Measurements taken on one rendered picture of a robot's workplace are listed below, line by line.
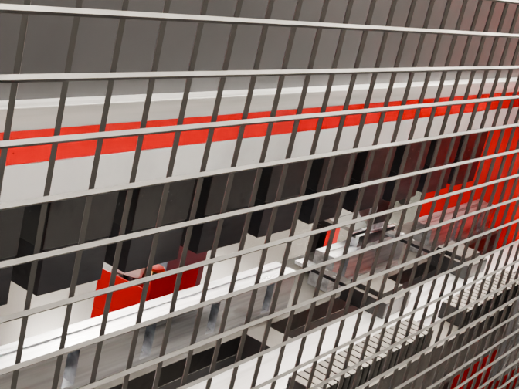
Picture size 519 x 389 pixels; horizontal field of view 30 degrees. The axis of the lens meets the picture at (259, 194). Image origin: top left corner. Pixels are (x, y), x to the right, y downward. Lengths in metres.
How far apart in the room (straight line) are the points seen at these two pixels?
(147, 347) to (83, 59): 0.83
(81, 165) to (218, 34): 0.31
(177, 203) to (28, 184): 0.37
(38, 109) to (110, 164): 0.45
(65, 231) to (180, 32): 0.41
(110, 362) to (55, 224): 0.37
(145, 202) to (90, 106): 0.51
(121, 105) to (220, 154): 0.59
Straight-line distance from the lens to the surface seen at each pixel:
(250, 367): 1.70
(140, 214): 1.65
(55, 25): 1.12
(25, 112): 1.09
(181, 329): 1.92
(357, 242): 2.47
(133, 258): 1.68
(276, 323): 2.17
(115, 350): 1.78
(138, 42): 1.23
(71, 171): 1.49
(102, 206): 1.57
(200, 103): 1.32
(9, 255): 1.47
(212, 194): 1.79
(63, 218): 1.51
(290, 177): 2.00
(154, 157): 1.62
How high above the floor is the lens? 1.76
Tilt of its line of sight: 17 degrees down
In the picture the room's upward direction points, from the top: 14 degrees clockwise
